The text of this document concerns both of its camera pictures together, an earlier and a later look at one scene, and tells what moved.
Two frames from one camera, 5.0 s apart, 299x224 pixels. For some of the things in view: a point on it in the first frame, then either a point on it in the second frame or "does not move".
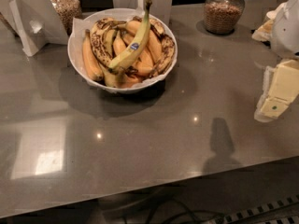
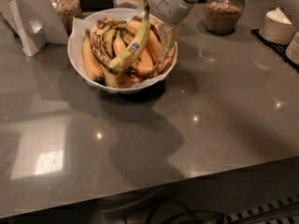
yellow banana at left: (92, 62) does not move
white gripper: (286, 32) → (166, 4)
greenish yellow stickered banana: (135, 52) does not move
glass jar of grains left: (66, 6) does not move
